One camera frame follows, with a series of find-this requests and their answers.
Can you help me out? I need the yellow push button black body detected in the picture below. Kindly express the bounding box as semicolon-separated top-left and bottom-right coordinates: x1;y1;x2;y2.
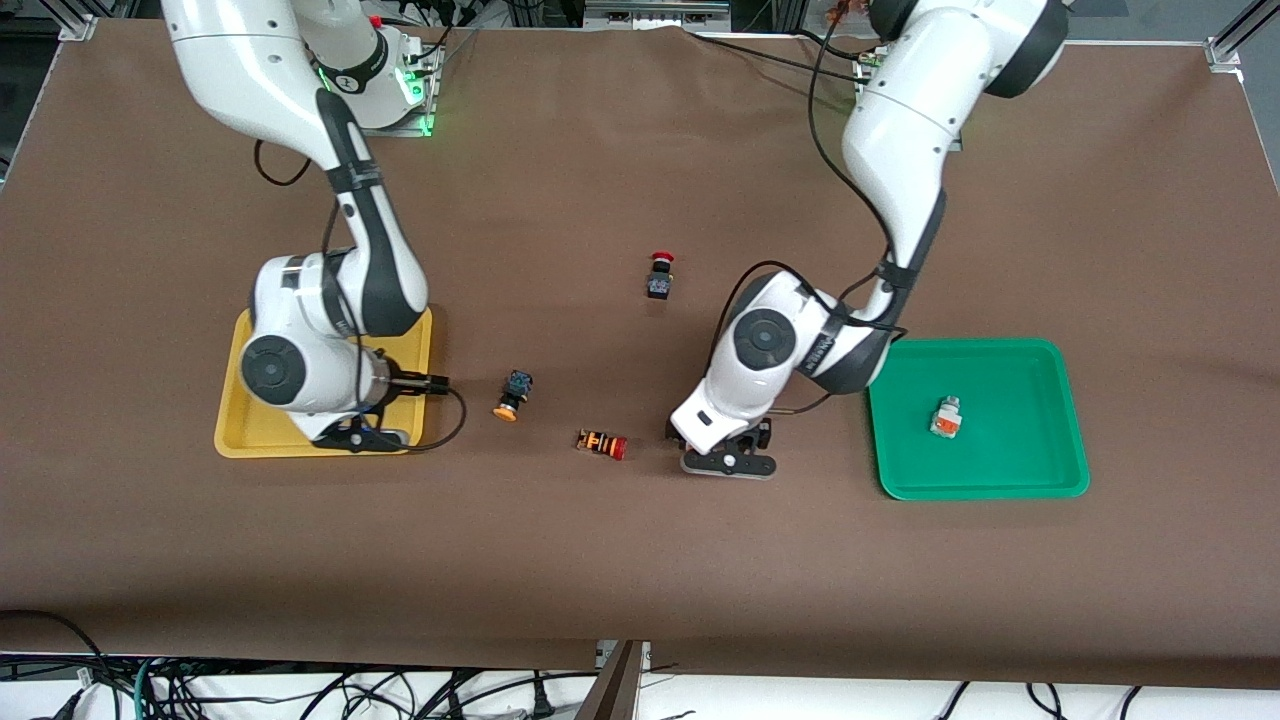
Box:
491;369;535;423

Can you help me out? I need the yellow plastic tray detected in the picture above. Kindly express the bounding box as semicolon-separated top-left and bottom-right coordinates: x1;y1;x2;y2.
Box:
213;300;434;459

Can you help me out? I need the brown table cover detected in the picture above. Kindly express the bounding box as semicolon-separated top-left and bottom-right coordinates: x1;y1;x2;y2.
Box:
0;22;1280;691

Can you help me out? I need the green plastic tray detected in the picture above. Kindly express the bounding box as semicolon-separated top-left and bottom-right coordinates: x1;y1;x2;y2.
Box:
864;338;1091;501

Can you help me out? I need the dark metal table leg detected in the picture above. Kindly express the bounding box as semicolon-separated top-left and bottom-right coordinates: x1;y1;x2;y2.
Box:
575;640;653;720

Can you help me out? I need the aluminium corner profile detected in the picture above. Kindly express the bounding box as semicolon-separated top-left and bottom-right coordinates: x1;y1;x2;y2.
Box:
1204;0;1280;74
52;0;103;44

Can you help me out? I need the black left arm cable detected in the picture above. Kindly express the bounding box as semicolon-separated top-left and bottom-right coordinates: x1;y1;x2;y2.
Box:
708;20;909;421

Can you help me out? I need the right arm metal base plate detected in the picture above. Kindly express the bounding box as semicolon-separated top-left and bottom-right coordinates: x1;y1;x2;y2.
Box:
355;38;443;139

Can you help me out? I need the green cable under table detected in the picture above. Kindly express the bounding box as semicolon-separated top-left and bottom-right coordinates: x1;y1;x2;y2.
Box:
132;655;163;720

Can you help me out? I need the black looped cable under table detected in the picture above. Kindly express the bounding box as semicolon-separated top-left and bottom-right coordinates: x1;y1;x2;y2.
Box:
0;608;106;720

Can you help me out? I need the black cable on table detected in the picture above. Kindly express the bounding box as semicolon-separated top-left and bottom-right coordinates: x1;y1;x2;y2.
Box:
685;28;871;81

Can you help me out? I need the aluminium frame bracket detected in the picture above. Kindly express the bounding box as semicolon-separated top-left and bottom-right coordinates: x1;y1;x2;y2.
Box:
583;0;733;31

